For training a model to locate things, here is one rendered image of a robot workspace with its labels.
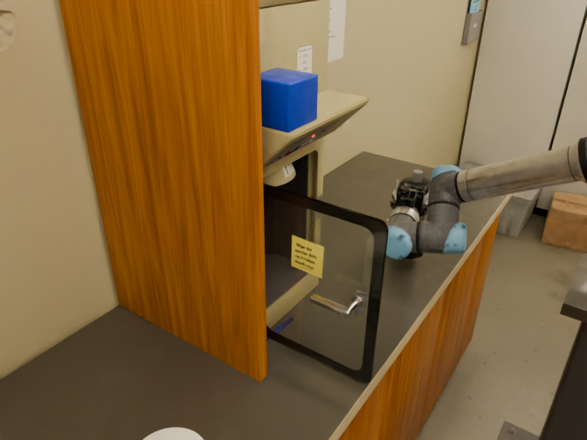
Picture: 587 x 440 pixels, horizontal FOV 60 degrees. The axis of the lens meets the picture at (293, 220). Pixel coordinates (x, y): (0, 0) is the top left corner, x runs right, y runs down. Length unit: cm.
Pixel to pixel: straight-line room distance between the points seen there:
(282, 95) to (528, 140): 326
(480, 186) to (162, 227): 72
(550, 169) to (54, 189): 109
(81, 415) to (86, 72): 72
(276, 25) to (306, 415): 80
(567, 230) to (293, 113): 308
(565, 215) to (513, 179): 262
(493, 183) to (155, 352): 89
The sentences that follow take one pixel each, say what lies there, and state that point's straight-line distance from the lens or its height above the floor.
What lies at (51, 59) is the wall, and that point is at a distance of 125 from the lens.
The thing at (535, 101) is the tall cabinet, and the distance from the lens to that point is 400.
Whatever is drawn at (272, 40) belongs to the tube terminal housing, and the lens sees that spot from 105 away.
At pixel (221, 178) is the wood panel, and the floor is 143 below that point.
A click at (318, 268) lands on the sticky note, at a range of 103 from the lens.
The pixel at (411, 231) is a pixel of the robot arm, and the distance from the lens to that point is 122.
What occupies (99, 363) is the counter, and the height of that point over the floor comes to 94.
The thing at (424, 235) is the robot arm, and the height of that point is 122.
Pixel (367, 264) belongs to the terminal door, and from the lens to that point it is 96.
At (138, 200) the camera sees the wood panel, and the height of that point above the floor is 131.
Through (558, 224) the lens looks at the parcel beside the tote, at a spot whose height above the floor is 17.
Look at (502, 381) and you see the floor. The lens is 272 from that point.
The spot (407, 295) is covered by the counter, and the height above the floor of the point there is 94.
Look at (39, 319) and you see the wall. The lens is 141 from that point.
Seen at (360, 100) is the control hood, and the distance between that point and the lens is 117.
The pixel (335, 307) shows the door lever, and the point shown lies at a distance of 99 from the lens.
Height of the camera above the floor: 182
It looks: 29 degrees down
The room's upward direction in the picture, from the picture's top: straight up
